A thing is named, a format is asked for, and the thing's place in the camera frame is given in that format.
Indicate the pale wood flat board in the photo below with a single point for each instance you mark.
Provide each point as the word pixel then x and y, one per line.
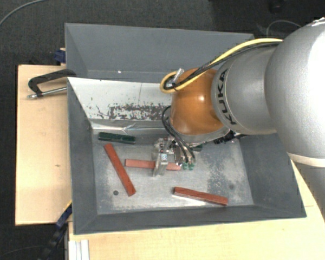
pixel 43 145

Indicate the dark green flat block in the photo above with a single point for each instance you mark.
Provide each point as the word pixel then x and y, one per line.
pixel 116 138

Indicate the red-brown flat block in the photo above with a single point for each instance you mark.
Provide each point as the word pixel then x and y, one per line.
pixel 139 163
pixel 120 171
pixel 200 196

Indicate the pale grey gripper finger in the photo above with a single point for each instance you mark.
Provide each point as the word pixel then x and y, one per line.
pixel 155 164
pixel 164 166

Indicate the grey metal bin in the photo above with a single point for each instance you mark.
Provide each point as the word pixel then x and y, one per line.
pixel 157 199

